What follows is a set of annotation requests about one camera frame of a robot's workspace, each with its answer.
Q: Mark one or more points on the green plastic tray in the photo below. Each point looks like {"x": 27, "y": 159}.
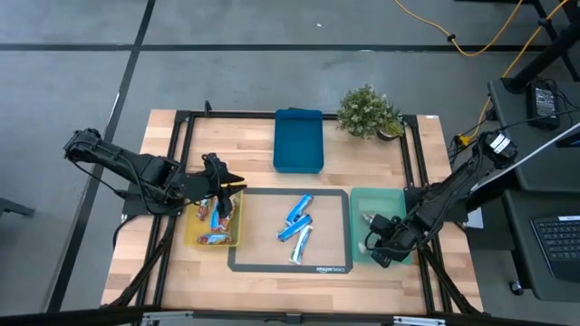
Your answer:
{"x": 385, "y": 204}

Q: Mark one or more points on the red and white granola bar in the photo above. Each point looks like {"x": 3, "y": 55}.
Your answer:
{"x": 233, "y": 213}

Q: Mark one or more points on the black monitor with white edge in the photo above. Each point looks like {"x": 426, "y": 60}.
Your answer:
{"x": 503, "y": 190}

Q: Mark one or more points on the beige mat with black border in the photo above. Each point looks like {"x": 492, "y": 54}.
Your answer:
{"x": 263, "y": 226}

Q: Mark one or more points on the black desk leg frame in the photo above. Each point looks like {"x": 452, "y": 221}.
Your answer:
{"x": 544, "y": 56}

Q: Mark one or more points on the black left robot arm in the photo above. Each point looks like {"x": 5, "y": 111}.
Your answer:
{"x": 131, "y": 165}

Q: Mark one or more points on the black crossbar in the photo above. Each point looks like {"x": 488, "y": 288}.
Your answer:
{"x": 90, "y": 317}

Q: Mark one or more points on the black caster wheel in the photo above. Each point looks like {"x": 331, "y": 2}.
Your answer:
{"x": 515, "y": 288}

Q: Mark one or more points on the small grassy potted plant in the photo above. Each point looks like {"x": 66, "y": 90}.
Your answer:
{"x": 392, "y": 129}

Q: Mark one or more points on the blue and white granola bar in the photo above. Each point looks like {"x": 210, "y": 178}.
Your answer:
{"x": 302, "y": 244}

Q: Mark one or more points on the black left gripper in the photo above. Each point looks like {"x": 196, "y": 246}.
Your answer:
{"x": 199, "y": 186}

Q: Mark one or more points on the brown nut granola bar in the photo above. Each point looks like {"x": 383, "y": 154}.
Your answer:
{"x": 367, "y": 218}

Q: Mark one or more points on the yellow plastic tray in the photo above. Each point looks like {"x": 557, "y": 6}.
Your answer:
{"x": 204, "y": 226}

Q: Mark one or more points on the black power adapter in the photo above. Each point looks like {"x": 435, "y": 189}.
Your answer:
{"x": 542, "y": 104}

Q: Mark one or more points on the black keyboard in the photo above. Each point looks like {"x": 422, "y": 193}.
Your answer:
{"x": 559, "y": 244}

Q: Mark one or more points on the black metal table frame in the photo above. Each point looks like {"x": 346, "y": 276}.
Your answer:
{"x": 226, "y": 115}

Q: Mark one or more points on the dark grey keyboard desk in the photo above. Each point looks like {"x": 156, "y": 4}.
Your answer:
{"x": 521, "y": 253}

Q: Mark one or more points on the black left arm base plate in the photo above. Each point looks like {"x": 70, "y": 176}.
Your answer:
{"x": 136, "y": 207}

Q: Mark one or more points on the blue plastic tray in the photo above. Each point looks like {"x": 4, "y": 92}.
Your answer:
{"x": 299, "y": 140}

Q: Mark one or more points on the light grey flat box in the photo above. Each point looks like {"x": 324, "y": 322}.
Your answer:
{"x": 476, "y": 219}

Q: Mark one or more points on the silver metal bracket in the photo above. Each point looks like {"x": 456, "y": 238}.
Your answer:
{"x": 167, "y": 318}
{"x": 419, "y": 321}

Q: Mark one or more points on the black chair base leg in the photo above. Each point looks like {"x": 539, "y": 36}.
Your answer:
{"x": 13, "y": 207}

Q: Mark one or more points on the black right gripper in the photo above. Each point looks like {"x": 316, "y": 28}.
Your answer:
{"x": 399, "y": 240}

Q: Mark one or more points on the bushy green potted plant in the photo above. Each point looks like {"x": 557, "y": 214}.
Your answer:
{"x": 362, "y": 111}

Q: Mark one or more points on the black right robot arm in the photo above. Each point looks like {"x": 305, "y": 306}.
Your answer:
{"x": 448, "y": 194}

